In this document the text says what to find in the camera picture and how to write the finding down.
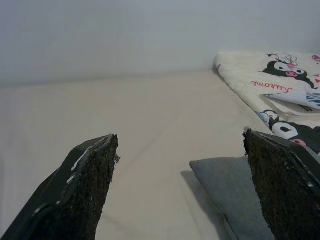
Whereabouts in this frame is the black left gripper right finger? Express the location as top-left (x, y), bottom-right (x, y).
top-left (241, 127), bottom-right (320, 240)

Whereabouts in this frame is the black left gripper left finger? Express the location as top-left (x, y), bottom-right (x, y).
top-left (0, 133), bottom-right (122, 240)

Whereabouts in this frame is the grey pillow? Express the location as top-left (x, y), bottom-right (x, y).
top-left (189, 155), bottom-right (276, 240)

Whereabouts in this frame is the bed with cream sheet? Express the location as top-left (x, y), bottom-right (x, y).
top-left (0, 69), bottom-right (320, 240)

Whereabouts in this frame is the cream cartoon print quilt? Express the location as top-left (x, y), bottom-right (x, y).
top-left (213, 51), bottom-right (320, 163)

